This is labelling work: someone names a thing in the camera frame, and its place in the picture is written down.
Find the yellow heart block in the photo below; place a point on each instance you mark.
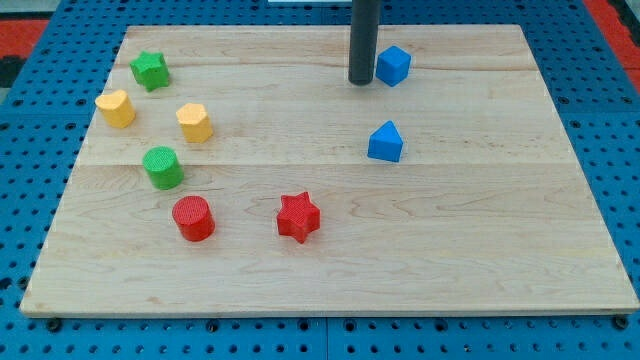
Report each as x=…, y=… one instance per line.
x=116, y=109

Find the yellow hexagon block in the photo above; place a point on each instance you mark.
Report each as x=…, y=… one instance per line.
x=194, y=122

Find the red star block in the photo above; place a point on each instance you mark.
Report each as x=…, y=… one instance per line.
x=298, y=217

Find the blue triangular prism block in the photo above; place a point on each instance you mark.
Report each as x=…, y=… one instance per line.
x=385, y=143

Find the light wooden board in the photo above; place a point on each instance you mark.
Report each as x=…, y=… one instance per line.
x=487, y=213

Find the red cylinder block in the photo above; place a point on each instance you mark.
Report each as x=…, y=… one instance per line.
x=193, y=217

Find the blue cube block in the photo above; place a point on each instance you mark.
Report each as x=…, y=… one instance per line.
x=393, y=65

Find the green cylinder block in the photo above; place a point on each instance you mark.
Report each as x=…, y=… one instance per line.
x=163, y=168

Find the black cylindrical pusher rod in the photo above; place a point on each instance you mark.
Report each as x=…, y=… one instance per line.
x=365, y=18

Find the green star block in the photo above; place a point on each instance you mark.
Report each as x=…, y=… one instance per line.
x=150, y=70

